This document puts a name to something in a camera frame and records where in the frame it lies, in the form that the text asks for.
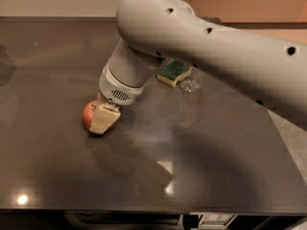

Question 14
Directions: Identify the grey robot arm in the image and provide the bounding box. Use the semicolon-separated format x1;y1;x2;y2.
86;0;307;134

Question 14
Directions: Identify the clear plastic water bottle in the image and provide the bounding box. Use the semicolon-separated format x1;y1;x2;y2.
180;68;203;93

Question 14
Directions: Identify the green yellow sponge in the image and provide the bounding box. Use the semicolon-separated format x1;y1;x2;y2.
156;60;191;88

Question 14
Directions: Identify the red apple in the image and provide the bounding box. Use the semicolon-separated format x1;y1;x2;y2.
82;100;115;136

